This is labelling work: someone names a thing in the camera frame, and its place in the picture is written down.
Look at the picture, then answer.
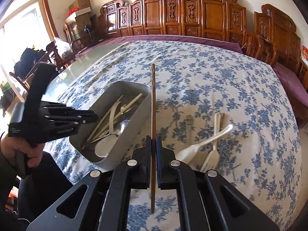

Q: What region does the person's left forearm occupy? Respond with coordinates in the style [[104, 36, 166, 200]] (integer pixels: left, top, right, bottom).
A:
[[0, 147, 20, 212]]

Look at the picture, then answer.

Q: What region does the white flat box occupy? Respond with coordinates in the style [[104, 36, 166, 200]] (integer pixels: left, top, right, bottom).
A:
[[65, 7, 92, 20]]

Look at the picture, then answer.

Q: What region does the wooden door frame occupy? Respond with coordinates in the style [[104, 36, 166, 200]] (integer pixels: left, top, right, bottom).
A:
[[0, 0, 59, 42]]

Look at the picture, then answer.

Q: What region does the person's left hand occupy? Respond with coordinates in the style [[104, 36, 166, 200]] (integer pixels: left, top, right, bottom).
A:
[[0, 132, 44, 174]]

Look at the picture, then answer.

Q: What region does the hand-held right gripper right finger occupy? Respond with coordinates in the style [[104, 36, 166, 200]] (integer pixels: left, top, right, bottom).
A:
[[156, 136, 281, 231]]

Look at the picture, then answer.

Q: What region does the purple armchair cushion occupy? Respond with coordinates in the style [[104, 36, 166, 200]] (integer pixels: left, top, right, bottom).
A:
[[273, 63, 308, 106]]

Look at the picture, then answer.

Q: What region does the black desk lamp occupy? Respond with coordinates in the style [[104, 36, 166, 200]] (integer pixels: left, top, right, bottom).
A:
[[83, 25, 94, 42]]

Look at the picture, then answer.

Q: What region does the white plastic fork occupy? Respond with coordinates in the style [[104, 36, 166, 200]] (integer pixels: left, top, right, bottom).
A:
[[200, 113, 221, 172]]

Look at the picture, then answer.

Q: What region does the large metal spoon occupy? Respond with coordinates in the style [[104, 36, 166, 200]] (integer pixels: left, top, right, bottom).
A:
[[82, 119, 131, 150]]

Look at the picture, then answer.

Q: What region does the brown wooden chopstick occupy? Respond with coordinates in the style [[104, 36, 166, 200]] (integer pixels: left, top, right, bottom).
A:
[[150, 64, 157, 213]]

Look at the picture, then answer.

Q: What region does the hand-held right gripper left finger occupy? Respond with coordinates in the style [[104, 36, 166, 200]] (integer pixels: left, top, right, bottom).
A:
[[26, 136, 152, 231]]

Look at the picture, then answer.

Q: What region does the grey metal tin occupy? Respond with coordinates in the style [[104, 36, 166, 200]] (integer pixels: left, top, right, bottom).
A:
[[69, 80, 151, 172]]

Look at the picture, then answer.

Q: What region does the tall backed wooden chair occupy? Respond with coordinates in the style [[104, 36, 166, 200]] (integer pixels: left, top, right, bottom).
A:
[[63, 23, 82, 51]]

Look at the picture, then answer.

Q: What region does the purple sofa cushion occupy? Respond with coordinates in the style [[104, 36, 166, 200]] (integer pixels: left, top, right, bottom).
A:
[[76, 35, 243, 59]]

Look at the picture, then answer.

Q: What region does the long carved wooden sofa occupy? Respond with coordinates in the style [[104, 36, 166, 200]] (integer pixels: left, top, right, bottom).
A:
[[96, 0, 277, 65]]

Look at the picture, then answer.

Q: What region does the cream chopstick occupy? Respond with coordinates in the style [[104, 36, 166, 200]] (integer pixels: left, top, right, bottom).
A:
[[90, 93, 144, 142], [85, 95, 124, 142]]

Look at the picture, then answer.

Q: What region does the clear plastic bag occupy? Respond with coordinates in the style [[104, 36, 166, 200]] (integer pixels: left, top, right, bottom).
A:
[[53, 37, 73, 60]]

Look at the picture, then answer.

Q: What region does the carved wooden armchair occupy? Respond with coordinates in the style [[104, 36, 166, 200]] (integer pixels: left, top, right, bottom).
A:
[[254, 3, 308, 128]]

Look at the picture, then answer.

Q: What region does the blue floral tablecloth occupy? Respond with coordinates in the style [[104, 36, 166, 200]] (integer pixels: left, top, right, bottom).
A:
[[46, 40, 302, 231]]

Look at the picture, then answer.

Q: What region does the person's dark clothing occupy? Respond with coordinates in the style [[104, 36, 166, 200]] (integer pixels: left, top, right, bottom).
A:
[[17, 153, 73, 225]]

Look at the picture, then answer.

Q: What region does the black bag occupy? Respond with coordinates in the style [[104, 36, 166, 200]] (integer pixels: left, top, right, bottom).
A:
[[13, 47, 46, 77]]

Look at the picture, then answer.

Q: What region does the reddish wooden dining chair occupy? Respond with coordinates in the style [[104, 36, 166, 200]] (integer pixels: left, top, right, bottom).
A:
[[10, 71, 33, 99]]

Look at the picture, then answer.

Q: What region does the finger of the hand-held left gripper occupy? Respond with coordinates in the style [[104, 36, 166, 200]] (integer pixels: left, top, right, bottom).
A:
[[43, 121, 80, 141], [41, 103, 99, 126]]

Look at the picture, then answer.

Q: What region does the dark wooden dining chair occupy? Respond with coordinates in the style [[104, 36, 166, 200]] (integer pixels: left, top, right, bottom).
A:
[[46, 41, 76, 70]]

